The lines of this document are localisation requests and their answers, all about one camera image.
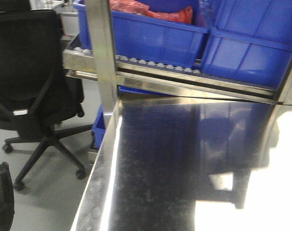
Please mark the red bubble wrap bag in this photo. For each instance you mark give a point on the red bubble wrap bag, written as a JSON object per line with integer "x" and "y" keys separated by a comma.
{"x": 167, "y": 10}

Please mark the lower blue bin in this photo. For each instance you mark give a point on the lower blue bin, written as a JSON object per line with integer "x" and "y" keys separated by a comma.
{"x": 98, "y": 129}

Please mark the stainless steel roller rack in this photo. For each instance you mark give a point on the stainless steel roller rack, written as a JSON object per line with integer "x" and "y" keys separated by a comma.
{"x": 91, "y": 54}

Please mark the right blue plastic bin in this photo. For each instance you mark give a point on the right blue plastic bin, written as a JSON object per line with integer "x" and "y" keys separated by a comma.
{"x": 249, "y": 41}

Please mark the black office chair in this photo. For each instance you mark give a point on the black office chair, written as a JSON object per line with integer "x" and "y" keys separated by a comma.
{"x": 35, "y": 93}

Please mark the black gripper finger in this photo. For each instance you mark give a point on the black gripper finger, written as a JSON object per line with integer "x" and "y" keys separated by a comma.
{"x": 6, "y": 198}

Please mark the blue plastic bin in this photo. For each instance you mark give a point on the blue plastic bin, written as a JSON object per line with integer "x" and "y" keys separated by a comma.
{"x": 159, "y": 41}
{"x": 249, "y": 41}

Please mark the left blue plastic bin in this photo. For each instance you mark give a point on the left blue plastic bin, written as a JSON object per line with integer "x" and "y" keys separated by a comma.
{"x": 159, "y": 41}

